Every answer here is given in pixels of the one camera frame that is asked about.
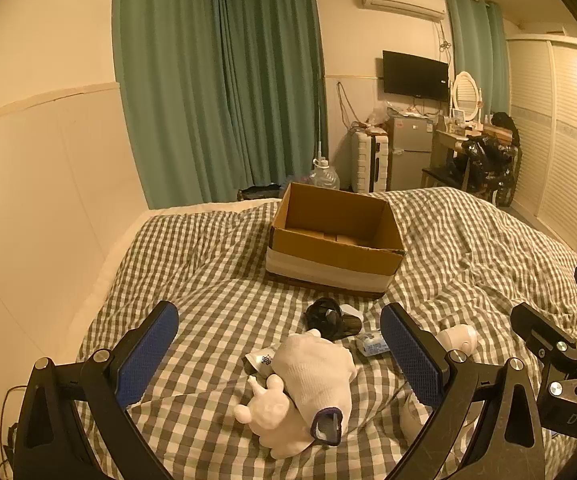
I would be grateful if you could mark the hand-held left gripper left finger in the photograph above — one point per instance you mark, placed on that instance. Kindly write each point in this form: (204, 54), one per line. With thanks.
(148, 355)

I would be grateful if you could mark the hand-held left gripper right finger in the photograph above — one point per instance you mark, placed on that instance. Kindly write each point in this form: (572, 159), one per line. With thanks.
(411, 355)

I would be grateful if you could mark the tissue packet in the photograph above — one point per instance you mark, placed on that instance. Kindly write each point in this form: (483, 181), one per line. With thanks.
(372, 342)

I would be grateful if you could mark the white sock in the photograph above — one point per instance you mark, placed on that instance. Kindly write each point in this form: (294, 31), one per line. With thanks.
(313, 370)

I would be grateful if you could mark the white squeeze tube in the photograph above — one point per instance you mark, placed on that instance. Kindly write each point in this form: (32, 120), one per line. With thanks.
(261, 361)

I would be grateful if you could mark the cardboard box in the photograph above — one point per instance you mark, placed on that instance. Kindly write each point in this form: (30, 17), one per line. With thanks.
(333, 265)

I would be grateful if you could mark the white animal figurine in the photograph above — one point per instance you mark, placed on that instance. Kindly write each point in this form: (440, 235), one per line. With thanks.
(268, 412)

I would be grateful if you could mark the checked blanket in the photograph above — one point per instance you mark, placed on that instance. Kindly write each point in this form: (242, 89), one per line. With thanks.
(208, 270)

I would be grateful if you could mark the white louvred wardrobe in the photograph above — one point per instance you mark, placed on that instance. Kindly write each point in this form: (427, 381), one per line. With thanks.
(558, 135)

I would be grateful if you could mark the black plastic bag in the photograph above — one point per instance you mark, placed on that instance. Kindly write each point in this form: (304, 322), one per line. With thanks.
(485, 157)

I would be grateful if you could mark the clear water jug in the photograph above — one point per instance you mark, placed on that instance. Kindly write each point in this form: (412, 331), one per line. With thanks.
(324, 176)

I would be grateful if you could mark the white suitcase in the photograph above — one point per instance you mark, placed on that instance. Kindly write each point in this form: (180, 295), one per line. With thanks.
(368, 160)

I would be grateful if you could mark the small grey fridge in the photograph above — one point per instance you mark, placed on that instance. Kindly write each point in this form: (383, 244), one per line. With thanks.
(411, 155)

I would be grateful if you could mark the dressing desk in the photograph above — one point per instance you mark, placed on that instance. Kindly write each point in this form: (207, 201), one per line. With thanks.
(443, 145)

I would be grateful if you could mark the white oval mirror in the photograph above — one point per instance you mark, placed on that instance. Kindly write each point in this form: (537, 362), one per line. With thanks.
(465, 92)

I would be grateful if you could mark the white thin pole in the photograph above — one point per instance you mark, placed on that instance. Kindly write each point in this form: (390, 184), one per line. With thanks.
(322, 130)

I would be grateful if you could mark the clear plastic bag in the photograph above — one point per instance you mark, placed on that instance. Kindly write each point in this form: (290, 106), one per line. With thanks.
(381, 115)

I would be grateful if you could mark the narrow green curtain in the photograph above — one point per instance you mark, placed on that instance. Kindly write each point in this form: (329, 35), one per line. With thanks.
(478, 50)

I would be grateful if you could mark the wide green curtain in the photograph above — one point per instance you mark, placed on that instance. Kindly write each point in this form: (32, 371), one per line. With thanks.
(208, 85)

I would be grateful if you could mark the white air conditioner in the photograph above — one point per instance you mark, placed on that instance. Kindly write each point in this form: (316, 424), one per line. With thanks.
(398, 0)

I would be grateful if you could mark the black wall television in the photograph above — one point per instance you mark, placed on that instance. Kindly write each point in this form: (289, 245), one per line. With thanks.
(416, 75)

